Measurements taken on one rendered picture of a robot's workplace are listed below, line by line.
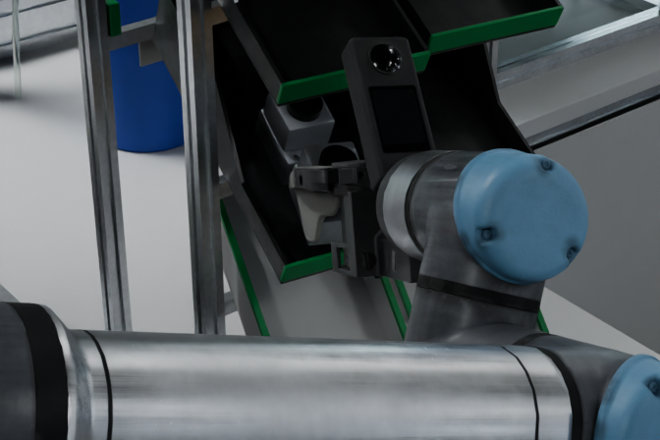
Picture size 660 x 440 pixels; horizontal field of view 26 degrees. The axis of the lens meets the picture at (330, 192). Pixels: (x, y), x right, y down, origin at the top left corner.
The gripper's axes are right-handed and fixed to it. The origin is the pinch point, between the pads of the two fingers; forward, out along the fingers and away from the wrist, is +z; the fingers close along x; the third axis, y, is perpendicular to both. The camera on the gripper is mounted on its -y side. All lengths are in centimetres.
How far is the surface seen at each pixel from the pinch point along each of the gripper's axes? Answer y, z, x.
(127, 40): -12.3, 21.7, -11.3
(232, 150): -1.9, 6.7, -6.3
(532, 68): -8, 98, 69
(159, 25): -13.3, 17.4, -9.2
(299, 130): -3.2, 4.8, -1.0
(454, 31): -10.2, -1.9, 10.6
